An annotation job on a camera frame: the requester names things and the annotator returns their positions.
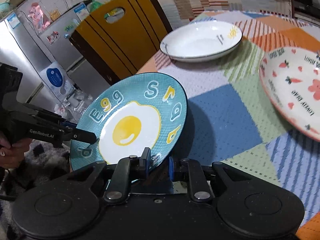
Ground checkered tablecloth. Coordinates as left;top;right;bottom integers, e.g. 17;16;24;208
141;11;319;239

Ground person's left hand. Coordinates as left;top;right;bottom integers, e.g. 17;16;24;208
0;134;32;169

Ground blue fried egg plate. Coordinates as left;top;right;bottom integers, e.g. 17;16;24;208
70;73;188;170

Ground white carrot pattern plate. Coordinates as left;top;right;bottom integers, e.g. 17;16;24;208
259;47;320;141

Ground patchwork counter cloth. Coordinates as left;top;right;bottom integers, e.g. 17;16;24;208
158;0;292;22

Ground silver refrigerator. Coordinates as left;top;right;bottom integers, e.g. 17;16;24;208
1;3;110;111

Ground white sun plate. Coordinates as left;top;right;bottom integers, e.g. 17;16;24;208
160;20;243;63

